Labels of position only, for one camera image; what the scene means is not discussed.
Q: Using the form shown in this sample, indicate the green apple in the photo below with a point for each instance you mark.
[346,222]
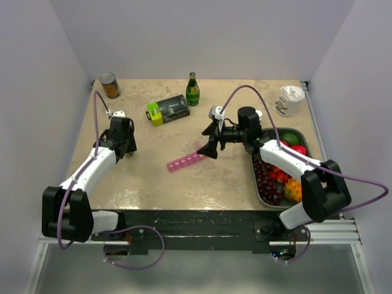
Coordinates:
[290,138]

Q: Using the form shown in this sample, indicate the grey fruit tray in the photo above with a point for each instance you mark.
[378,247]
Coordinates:
[285,202]

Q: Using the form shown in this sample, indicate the dark red grapes bunch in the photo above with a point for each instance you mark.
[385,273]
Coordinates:
[268,187]

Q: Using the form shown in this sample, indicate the green glass bottle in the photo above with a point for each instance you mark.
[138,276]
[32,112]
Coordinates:
[192,90]

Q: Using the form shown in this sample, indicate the black green razor box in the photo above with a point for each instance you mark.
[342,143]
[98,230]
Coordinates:
[167,110]

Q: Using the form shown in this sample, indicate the pink weekly pill organizer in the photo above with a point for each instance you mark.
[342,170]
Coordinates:
[186,160]

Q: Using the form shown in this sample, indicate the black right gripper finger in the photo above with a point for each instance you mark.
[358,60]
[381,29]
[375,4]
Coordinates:
[209,150]
[210,130]

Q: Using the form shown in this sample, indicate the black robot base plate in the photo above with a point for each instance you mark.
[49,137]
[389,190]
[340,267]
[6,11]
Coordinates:
[195,230]

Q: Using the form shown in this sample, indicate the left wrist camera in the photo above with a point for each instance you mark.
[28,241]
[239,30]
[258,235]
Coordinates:
[118,114]

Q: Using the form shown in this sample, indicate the yellow dragon fruit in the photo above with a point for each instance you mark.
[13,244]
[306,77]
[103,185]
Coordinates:
[293,190]

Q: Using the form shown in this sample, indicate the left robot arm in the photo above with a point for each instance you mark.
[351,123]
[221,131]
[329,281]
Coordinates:
[67,206]

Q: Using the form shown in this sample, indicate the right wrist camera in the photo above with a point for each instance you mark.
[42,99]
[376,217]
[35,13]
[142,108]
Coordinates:
[215,113]

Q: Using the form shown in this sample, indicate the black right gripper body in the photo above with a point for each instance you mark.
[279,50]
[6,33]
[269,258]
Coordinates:
[229,134]

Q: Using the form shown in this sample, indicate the white supplement bottle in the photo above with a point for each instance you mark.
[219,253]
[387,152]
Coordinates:
[260,115]

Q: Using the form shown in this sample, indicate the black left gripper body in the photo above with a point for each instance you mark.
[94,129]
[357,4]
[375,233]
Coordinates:
[130,140]

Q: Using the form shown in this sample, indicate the aluminium frame rail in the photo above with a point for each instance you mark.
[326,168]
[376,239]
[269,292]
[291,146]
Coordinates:
[333,231]

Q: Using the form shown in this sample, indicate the orange labelled tin can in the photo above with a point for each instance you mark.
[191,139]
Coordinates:
[110,85]

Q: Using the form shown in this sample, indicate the red apple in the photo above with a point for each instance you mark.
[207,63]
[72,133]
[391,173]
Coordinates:
[300,149]

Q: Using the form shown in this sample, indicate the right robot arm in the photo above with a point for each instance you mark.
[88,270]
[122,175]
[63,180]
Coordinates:
[324,192]

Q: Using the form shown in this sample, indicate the white paper bag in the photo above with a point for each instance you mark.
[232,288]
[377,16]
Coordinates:
[289,100]

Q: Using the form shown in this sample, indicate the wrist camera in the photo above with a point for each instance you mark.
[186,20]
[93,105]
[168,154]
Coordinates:
[118,114]
[215,113]

